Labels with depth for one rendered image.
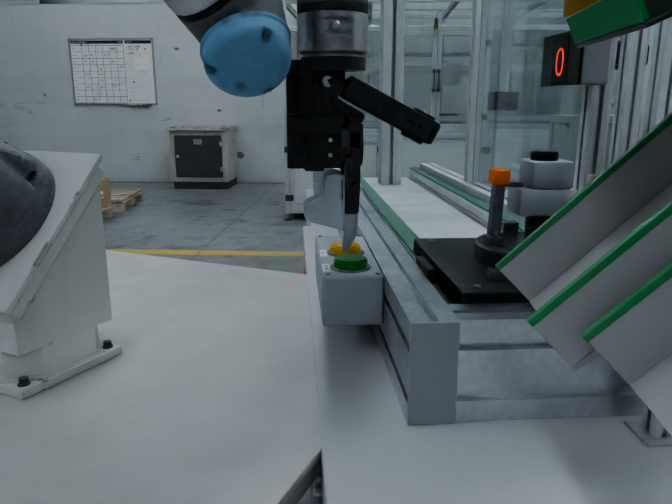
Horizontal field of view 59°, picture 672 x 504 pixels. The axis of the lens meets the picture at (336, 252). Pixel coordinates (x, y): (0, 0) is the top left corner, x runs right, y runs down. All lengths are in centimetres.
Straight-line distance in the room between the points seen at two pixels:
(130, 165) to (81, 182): 865
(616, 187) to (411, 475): 28
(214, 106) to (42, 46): 254
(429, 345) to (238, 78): 28
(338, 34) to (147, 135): 860
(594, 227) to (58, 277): 52
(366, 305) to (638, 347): 36
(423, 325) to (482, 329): 5
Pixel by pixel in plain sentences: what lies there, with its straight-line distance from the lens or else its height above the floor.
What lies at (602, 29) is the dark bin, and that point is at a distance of 44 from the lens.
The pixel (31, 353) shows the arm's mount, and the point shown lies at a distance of 70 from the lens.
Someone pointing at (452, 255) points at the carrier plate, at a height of 97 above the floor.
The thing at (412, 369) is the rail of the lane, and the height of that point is 92.
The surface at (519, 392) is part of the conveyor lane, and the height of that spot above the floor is 88.
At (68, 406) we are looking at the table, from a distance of 66.
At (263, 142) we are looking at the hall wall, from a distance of 877.
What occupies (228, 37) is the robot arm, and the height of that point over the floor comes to 120.
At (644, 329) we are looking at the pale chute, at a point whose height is 102.
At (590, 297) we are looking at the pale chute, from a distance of 39.
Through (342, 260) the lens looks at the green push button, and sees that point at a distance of 69.
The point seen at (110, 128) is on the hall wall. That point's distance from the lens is 939.
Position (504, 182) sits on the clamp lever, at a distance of 69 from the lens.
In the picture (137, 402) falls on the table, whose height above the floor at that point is 86.
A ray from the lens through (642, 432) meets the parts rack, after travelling 62.
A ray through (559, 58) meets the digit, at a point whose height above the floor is 121.
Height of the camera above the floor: 115
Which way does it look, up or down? 14 degrees down
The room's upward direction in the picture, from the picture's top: straight up
